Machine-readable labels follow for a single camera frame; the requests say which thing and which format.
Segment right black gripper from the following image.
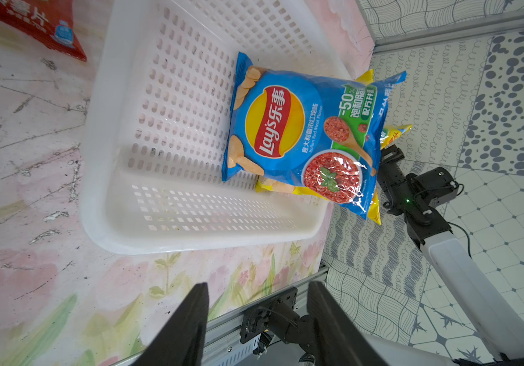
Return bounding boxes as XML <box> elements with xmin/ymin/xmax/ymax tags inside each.
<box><xmin>377</xmin><ymin>145</ymin><xmax>461</xmax><ymax>224</ymax></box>

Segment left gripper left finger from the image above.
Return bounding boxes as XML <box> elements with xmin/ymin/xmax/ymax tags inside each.
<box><xmin>134</xmin><ymin>283</ymin><xmax>209</xmax><ymax>366</ymax></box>

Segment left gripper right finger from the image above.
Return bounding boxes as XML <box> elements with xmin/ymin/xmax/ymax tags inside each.
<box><xmin>307</xmin><ymin>282</ymin><xmax>386</xmax><ymax>366</ymax></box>

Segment blue Lay's chip bag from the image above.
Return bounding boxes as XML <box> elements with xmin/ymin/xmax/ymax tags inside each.
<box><xmin>222</xmin><ymin>53</ymin><xmax>407</xmax><ymax>218</ymax></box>

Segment yellow Lay's bag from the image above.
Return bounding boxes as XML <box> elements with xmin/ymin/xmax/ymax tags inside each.
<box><xmin>380</xmin><ymin>124</ymin><xmax>414</xmax><ymax>149</ymax></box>
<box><xmin>255</xmin><ymin>70</ymin><xmax>382</xmax><ymax>225</ymax></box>

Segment red Lay's chip bag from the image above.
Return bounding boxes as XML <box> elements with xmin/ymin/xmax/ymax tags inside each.
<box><xmin>0</xmin><ymin>0</ymin><xmax>87</xmax><ymax>62</ymax></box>

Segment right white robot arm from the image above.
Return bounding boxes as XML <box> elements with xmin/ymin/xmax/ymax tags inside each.
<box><xmin>377</xmin><ymin>145</ymin><xmax>524</xmax><ymax>365</ymax></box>

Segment white plastic mesh basket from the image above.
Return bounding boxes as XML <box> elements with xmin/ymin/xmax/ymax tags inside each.
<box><xmin>79</xmin><ymin>1</ymin><xmax>349</xmax><ymax>255</ymax></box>

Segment floral pink table mat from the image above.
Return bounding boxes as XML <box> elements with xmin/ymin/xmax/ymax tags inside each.
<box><xmin>0</xmin><ymin>0</ymin><xmax>375</xmax><ymax>366</ymax></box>

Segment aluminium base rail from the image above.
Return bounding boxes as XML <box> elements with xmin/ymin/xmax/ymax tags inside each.
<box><xmin>121</xmin><ymin>266</ymin><xmax>327</xmax><ymax>365</ymax></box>

